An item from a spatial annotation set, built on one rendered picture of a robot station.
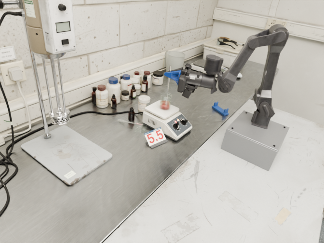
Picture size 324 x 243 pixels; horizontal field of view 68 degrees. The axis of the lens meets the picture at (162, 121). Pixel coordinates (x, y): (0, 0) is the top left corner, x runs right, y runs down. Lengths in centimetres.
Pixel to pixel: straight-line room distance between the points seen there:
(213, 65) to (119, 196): 58
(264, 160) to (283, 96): 142
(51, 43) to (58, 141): 45
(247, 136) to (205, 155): 18
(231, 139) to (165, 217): 43
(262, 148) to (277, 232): 30
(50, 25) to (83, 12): 55
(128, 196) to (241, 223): 36
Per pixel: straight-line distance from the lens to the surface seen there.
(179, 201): 83
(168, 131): 105
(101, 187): 85
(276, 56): 99
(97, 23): 132
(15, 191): 91
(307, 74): 232
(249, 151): 103
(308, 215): 97
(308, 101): 238
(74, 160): 95
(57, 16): 73
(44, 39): 76
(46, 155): 99
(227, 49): 202
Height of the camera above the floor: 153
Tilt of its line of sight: 32 degrees down
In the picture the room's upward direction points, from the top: 7 degrees clockwise
